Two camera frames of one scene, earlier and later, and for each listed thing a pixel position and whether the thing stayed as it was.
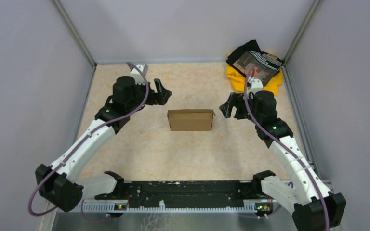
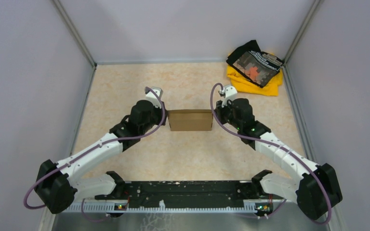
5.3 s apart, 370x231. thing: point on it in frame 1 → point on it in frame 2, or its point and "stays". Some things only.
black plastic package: [265, 65] stays
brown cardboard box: [191, 120] stays
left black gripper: [162, 95] → [160, 111]
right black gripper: [236, 100] → [219, 110]
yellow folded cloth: [239, 82] stays
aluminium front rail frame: [111, 208] stays
